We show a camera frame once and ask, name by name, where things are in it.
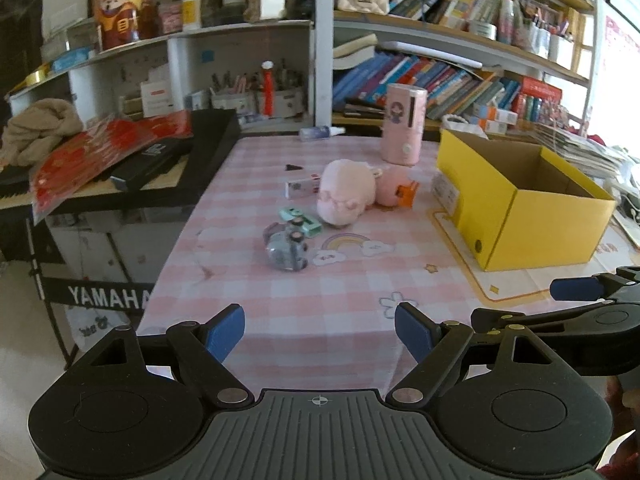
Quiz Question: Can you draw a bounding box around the stack of newspapers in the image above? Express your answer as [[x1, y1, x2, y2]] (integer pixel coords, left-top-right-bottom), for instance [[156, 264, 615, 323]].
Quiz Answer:
[[530, 122, 626, 178]]

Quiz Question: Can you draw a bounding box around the white box red label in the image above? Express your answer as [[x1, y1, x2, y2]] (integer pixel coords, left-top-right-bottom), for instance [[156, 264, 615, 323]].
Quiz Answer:
[[140, 80, 176, 113]]

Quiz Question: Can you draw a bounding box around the small glass ink bottle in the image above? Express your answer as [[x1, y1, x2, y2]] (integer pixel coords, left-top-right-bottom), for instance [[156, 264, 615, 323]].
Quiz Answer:
[[263, 222, 311, 273]]

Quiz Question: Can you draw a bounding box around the beige cloth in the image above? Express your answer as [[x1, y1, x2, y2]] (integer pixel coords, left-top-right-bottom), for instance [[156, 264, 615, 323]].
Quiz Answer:
[[0, 99, 83, 166]]

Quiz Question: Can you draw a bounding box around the white charger plug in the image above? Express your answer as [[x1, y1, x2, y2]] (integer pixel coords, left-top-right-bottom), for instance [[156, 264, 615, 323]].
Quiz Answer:
[[285, 174, 322, 202]]

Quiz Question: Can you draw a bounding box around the black keyboard stand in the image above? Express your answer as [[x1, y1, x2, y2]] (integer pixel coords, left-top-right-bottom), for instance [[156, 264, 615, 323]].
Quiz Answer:
[[27, 217, 156, 371]]

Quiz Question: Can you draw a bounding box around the white bottle yellow label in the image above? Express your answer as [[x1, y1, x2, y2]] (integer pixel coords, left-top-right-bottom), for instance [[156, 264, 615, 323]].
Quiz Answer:
[[181, 0, 203, 31]]

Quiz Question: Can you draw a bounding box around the yellow cardboard box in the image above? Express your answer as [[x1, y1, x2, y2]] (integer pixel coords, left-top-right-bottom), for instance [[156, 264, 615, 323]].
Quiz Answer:
[[432, 128, 618, 272]]

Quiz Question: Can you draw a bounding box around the red patterned plastic bag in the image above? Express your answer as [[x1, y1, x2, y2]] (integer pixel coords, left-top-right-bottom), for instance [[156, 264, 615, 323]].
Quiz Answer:
[[29, 110, 193, 221]]

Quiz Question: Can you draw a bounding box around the small spray bottle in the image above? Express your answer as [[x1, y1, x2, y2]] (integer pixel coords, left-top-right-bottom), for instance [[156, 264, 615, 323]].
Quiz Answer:
[[299, 126, 347, 142]]

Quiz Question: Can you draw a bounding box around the small pink plush ball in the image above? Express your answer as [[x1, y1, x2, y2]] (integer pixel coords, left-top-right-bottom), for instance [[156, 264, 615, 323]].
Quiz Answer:
[[374, 166, 413, 207]]

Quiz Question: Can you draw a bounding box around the pink cartoon-print canister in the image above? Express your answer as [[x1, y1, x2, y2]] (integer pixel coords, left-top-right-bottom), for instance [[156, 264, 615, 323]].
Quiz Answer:
[[380, 84, 429, 166]]

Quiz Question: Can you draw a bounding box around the pink bottle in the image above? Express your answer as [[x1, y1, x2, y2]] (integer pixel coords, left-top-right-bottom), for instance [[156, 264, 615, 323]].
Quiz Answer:
[[497, 0, 516, 43]]

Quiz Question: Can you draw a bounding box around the green eraser pack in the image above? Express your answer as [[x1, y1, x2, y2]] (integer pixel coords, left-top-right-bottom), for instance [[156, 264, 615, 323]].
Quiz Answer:
[[278, 206, 323, 237]]

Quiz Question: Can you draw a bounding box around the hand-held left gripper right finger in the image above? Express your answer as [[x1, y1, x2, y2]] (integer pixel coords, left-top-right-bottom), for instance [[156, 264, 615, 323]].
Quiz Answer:
[[386, 302, 572, 409]]

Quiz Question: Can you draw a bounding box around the black electronic keyboard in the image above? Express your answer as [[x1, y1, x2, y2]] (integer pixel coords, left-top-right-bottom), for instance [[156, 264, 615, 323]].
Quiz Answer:
[[0, 108, 242, 263]]

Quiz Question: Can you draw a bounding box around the row of leaning books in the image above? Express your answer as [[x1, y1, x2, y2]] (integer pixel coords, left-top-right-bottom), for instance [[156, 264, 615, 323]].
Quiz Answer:
[[332, 52, 523, 121]]

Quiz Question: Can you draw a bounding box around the pink checked tablecloth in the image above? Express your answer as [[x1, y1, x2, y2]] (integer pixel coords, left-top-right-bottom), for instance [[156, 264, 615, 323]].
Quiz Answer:
[[135, 132, 640, 361]]

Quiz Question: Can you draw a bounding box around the pink plush toy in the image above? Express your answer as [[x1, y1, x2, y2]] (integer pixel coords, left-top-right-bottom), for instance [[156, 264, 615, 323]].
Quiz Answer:
[[316, 159, 378, 228]]

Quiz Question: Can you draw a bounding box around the white printed bag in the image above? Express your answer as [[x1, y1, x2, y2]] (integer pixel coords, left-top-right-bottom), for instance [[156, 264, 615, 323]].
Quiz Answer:
[[65, 305, 143, 353]]

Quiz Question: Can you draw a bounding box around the white shelf unit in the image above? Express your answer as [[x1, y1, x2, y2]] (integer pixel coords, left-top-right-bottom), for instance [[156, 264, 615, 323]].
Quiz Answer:
[[5, 0, 598, 131]]

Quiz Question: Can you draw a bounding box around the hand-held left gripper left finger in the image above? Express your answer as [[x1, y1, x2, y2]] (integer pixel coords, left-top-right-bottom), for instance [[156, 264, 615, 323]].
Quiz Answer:
[[69, 303, 253, 409]]

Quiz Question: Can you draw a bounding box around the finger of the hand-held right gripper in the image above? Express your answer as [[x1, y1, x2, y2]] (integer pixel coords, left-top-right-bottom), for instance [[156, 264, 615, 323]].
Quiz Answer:
[[471, 304, 597, 337], [549, 266, 640, 304]]

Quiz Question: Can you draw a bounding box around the red tassel ornament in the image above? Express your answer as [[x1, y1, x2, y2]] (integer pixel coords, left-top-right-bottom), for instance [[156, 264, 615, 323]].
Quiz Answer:
[[261, 61, 277, 117]]

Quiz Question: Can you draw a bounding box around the long black case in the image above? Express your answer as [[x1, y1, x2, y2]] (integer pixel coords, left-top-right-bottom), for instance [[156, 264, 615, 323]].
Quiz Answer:
[[110, 140, 193, 193]]

